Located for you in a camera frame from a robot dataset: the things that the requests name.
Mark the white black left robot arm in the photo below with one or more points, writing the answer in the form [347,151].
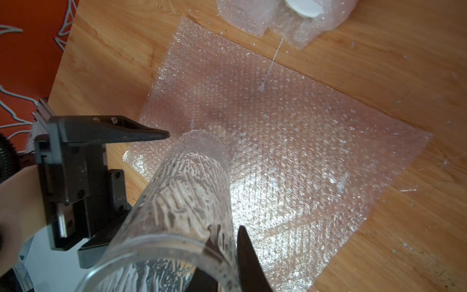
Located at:
[22,206]

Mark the bubble wrap sheet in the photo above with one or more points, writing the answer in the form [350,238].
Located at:
[307,163]

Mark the narrow bubble wrapped bundle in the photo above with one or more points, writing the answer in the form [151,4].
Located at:
[250,16]

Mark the bubble wrap roll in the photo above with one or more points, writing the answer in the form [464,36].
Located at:
[300,22]

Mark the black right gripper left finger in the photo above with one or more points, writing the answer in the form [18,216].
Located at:
[202,281]

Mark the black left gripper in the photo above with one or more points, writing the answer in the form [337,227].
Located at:
[83,198]

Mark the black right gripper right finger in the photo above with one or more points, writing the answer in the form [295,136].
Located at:
[252,277]

